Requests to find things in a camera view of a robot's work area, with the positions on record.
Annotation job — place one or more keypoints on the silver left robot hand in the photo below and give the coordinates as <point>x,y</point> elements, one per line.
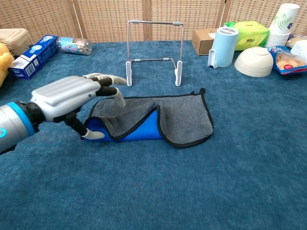
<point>64,93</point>

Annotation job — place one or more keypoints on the grey and blue cloth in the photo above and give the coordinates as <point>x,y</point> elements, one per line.
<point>187,119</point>

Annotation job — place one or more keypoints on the blue toothpaste box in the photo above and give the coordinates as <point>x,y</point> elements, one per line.
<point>31,60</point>

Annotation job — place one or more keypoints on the clear plastic snack bottle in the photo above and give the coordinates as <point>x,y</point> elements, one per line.
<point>74,45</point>

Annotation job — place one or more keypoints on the yellow plush toy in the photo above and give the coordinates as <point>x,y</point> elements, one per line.
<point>3,64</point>

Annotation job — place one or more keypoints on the beige lidded lunch box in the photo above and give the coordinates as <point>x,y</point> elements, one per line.
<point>14,39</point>

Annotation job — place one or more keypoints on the woven bamboo folding screen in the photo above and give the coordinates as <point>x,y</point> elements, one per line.
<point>108,19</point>

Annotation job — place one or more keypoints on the teal carpet table mat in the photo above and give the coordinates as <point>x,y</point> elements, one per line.
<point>168,187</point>

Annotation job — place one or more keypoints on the brown cardboard box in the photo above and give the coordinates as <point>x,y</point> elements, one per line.
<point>201,42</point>

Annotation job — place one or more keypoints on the light blue cylindrical cup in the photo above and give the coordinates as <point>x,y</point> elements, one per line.
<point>224,48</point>

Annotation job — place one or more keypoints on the beige upturned bowl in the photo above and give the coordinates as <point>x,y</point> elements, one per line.
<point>254,62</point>

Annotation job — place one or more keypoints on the green tissue pack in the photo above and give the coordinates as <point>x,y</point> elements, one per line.
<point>251,33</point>

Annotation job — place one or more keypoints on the blue biscuit snack bag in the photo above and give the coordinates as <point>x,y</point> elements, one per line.
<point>287,63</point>

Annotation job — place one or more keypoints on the stack of paper cups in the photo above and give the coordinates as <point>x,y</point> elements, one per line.
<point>280,26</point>

